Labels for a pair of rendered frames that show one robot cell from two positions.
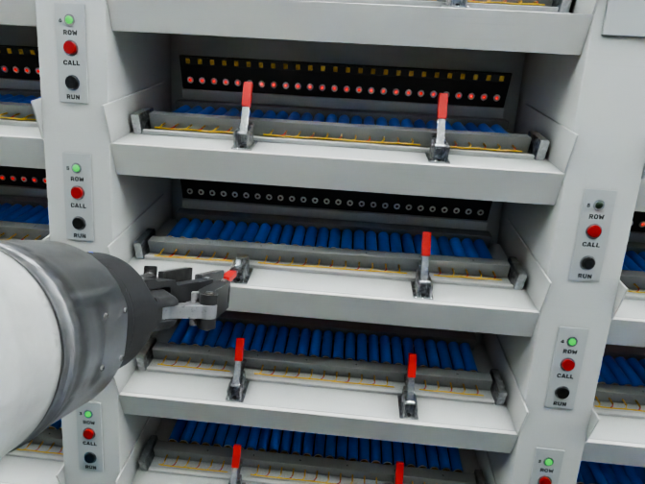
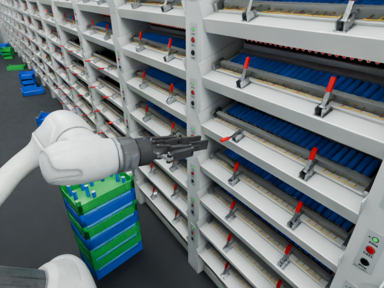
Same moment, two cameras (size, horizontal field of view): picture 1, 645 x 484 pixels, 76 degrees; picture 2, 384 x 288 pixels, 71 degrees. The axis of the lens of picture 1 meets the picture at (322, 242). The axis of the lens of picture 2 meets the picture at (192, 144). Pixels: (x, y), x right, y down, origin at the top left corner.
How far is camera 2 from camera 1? 0.50 m
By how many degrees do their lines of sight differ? 50
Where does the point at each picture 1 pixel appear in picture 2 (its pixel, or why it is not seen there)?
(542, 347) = (358, 233)
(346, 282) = (275, 157)
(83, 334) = (124, 160)
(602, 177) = not seen: outside the picture
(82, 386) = (126, 168)
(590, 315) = not seen: outside the picture
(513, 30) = (371, 49)
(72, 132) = (192, 70)
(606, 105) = not seen: outside the picture
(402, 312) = (292, 181)
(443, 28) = (329, 43)
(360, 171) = (280, 110)
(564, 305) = (375, 219)
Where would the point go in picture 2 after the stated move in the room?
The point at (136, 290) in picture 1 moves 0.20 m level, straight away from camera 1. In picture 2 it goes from (147, 150) to (183, 120)
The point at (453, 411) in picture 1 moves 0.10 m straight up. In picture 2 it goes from (314, 238) to (322, 213)
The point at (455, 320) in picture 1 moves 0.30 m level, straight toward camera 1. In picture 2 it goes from (315, 196) to (213, 225)
